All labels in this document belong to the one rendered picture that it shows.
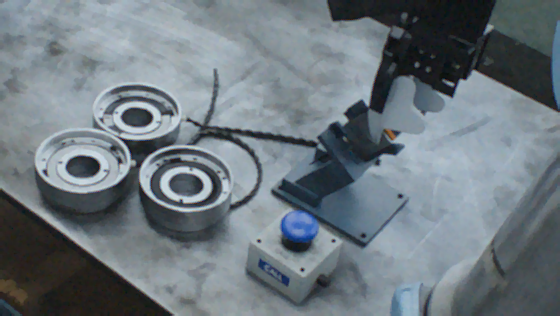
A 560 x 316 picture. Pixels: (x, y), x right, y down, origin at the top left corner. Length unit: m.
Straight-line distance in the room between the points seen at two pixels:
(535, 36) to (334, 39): 1.39
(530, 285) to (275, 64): 0.77
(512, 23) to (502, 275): 2.13
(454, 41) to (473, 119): 0.36
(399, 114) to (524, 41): 1.75
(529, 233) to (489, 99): 0.77
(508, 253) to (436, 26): 0.40
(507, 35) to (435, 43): 1.81
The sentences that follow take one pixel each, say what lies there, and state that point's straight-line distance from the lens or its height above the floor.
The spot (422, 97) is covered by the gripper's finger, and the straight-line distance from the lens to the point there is 1.12.
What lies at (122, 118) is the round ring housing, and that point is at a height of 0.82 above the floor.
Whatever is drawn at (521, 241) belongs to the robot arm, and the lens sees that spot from 0.67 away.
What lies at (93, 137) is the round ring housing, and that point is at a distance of 1.20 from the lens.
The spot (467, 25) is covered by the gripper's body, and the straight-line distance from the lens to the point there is 1.02.
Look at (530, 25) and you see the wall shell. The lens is 2.79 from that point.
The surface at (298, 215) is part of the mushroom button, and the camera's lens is 1.07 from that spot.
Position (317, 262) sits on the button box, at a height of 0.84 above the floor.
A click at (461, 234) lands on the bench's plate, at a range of 1.21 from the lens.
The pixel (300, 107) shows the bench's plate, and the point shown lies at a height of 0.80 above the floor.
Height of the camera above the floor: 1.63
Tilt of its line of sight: 41 degrees down
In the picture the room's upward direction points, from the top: 7 degrees clockwise
